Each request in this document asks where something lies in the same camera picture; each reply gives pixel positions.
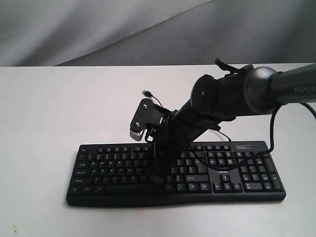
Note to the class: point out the black acer keyboard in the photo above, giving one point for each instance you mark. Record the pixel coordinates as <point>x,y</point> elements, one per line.
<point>118,175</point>

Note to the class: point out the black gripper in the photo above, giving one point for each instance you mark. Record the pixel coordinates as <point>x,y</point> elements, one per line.
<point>170,142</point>

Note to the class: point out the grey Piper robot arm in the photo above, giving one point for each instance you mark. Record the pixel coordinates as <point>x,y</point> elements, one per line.
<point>246,91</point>

